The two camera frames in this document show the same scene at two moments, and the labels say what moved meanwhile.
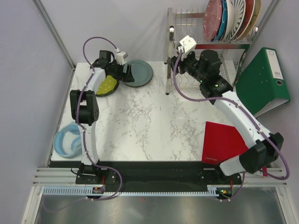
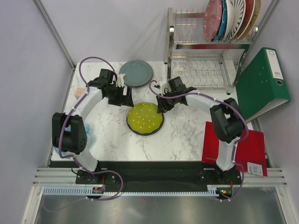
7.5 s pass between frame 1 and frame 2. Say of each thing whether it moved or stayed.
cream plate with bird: stayed
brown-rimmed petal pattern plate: stayed
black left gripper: moved
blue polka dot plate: stayed
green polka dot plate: moved
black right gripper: moved
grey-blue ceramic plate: stayed
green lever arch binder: stayed
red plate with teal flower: stayed
